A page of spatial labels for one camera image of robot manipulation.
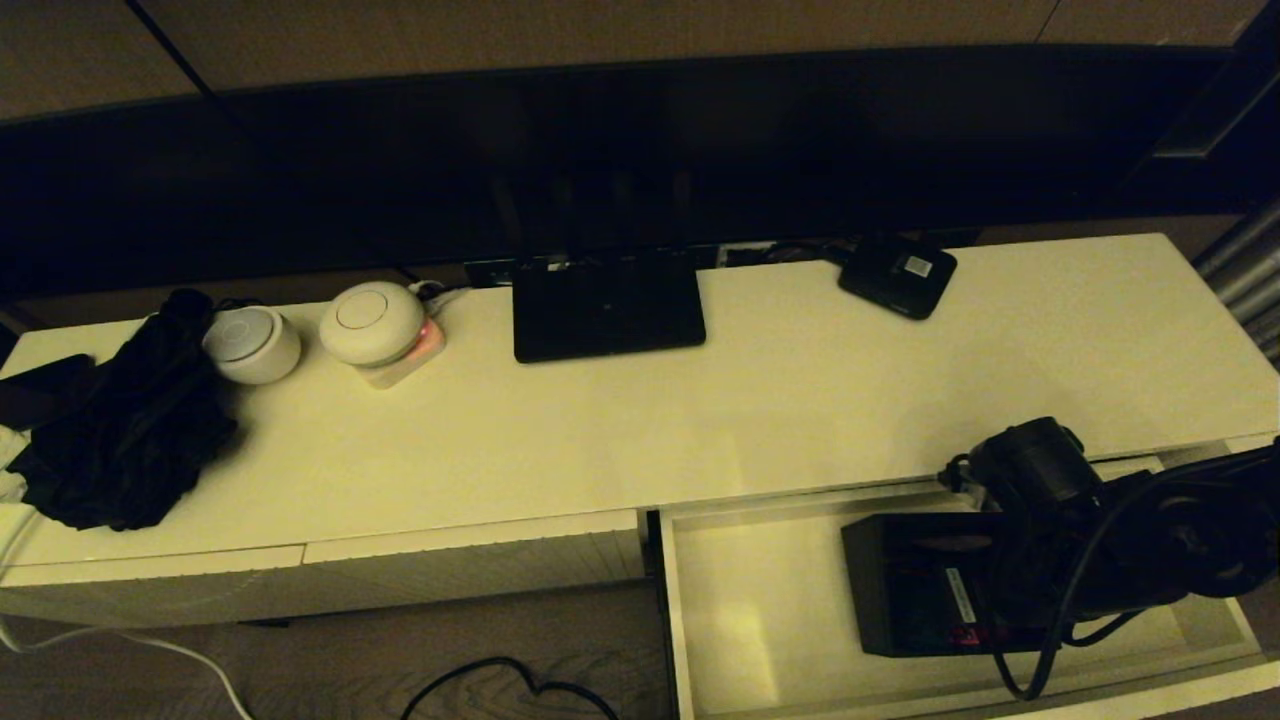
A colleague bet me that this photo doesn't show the small black set-top box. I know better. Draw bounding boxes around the small black set-top box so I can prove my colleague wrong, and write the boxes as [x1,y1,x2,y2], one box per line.
[838,234,959,321]

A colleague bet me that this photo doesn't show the black power strip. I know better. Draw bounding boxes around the black power strip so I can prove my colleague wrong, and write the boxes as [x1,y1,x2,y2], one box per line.
[464,245,766,290]

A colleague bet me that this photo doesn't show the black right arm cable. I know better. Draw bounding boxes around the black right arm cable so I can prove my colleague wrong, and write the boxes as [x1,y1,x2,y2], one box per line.
[988,440,1280,701]

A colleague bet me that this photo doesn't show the black router with antennas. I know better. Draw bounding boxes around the black router with antennas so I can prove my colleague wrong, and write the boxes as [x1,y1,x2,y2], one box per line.
[488,170,709,365]

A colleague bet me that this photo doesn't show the dark metal frame bar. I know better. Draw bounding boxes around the dark metal frame bar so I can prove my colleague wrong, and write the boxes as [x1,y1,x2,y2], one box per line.
[1150,0,1280,161]

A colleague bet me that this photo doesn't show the black floor cable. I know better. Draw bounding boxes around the black floor cable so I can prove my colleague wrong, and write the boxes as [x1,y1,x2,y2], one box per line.
[400,655,621,720]

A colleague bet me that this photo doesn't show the white base with red light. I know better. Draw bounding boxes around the white base with red light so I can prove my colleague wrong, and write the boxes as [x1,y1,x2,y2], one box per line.
[352,318,447,390]

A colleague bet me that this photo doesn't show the black cloth pile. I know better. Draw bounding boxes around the black cloth pile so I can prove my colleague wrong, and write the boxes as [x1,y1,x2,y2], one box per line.
[5,288,241,533]

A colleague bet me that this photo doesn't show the black compartment organizer box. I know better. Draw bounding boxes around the black compartment organizer box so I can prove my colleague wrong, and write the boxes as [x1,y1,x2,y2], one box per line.
[840,512,1076,659]

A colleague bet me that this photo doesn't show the thick white cable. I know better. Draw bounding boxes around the thick white cable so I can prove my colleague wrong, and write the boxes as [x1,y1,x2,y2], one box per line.
[0,503,253,720]

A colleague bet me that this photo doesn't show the white low cabinet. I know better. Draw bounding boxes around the white low cabinet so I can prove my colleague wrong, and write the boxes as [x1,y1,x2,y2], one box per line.
[0,232,1280,631]

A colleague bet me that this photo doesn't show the small white round device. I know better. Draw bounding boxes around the small white round device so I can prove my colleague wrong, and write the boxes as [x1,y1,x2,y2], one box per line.
[202,305,302,386]

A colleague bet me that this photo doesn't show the white ribbed cabinet front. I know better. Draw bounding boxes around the white ribbed cabinet front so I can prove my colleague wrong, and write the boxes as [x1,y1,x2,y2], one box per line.
[0,545,307,629]
[303,510,646,613]

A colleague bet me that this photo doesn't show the large white dome device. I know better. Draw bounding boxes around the large white dome device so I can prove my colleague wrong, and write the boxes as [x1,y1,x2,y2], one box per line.
[318,281,427,368]

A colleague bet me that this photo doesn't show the large black television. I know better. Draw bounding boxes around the large black television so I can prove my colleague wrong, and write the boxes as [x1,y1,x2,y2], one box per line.
[0,45,1280,301]

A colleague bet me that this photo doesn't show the grey pleated curtain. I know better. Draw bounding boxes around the grey pleated curtain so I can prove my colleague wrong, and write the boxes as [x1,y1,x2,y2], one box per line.
[1195,200,1280,366]

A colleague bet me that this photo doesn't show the black wrist camera with label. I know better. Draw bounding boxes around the black wrist camera with label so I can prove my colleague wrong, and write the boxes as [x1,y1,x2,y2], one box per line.
[932,563,989,628]

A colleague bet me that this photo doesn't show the white pull-out drawer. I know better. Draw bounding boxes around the white pull-out drawer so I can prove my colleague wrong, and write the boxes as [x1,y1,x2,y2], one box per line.
[655,455,1280,720]

